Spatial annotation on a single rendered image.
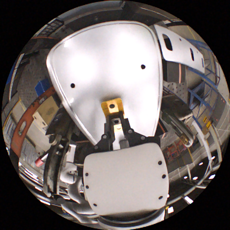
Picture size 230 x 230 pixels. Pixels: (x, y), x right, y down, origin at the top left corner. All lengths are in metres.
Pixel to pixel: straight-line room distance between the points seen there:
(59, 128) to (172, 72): 0.31
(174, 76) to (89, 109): 0.23
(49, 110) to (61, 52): 0.11
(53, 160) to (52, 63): 0.20
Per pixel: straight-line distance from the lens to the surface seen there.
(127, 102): 0.16
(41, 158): 0.24
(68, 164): 0.79
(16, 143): 0.16
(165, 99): 0.29
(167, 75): 0.21
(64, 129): 0.20
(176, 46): 0.21
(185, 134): 0.22
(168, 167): 8.04
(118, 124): 0.15
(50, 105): 0.16
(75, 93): 0.15
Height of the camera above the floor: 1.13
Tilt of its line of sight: 50 degrees down
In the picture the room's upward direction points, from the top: 171 degrees clockwise
